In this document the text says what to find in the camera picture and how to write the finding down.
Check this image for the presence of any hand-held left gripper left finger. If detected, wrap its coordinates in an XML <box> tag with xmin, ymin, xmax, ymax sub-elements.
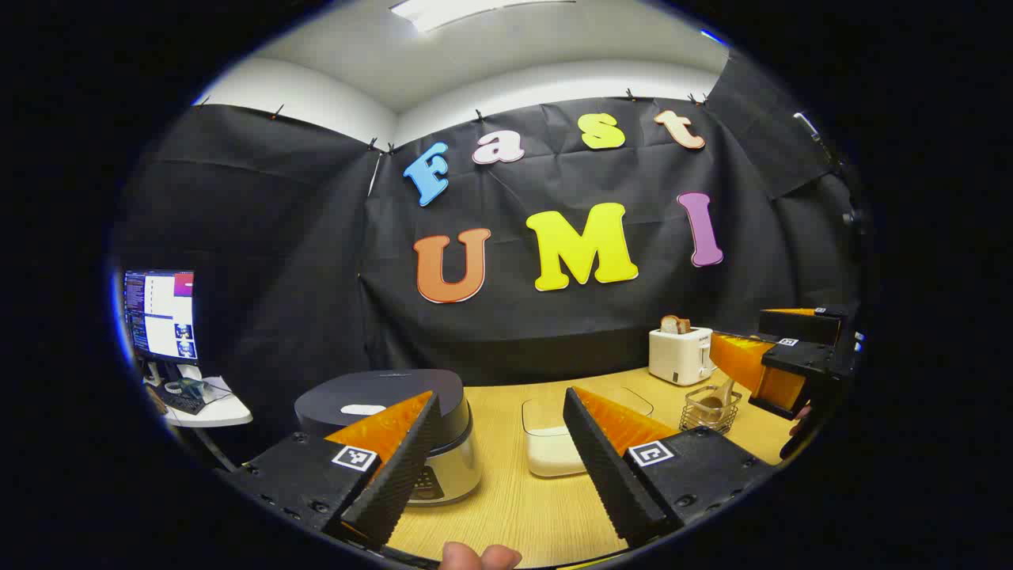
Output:
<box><xmin>226</xmin><ymin>389</ymin><xmax>442</xmax><ymax>551</ymax></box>

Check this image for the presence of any black keyboard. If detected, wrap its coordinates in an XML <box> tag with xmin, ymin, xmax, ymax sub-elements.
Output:
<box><xmin>162</xmin><ymin>388</ymin><xmax>207</xmax><ymax>416</ymax></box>

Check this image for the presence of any computer monitor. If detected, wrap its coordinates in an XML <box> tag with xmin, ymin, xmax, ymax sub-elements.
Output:
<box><xmin>123</xmin><ymin>269</ymin><xmax>199</xmax><ymax>365</ymax></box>

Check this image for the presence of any wire chopstick holder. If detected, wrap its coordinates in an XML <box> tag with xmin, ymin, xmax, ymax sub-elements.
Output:
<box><xmin>679</xmin><ymin>384</ymin><xmax>743</xmax><ymax>435</ymax></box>

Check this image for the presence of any white toaster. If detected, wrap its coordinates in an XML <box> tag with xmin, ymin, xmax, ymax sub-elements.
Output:
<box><xmin>648</xmin><ymin>325</ymin><xmax>717</xmax><ymax>386</ymax></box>

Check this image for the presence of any white rice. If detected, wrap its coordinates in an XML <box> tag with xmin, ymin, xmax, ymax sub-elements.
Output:
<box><xmin>529</xmin><ymin>427</ymin><xmax>590</xmax><ymax>476</ymax></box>

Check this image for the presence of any black silver rice cooker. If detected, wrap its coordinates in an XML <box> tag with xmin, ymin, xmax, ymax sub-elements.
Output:
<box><xmin>294</xmin><ymin>368</ymin><xmax>484</xmax><ymax>507</ymax></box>

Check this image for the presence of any ceiling light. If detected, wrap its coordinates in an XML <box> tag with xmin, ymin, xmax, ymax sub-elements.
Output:
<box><xmin>389</xmin><ymin>0</ymin><xmax>579</xmax><ymax>32</ymax></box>

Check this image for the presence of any white side table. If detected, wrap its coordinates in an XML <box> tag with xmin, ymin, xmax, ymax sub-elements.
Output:
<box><xmin>146</xmin><ymin>376</ymin><xmax>254</xmax><ymax>428</ymax></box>

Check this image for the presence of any dark metal stand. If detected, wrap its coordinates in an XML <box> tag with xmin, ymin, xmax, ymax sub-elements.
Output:
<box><xmin>794</xmin><ymin>111</ymin><xmax>867</xmax><ymax>262</ymax></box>

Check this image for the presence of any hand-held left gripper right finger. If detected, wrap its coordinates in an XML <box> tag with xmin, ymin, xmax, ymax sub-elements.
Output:
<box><xmin>563</xmin><ymin>386</ymin><xmax>776</xmax><ymax>549</ymax></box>

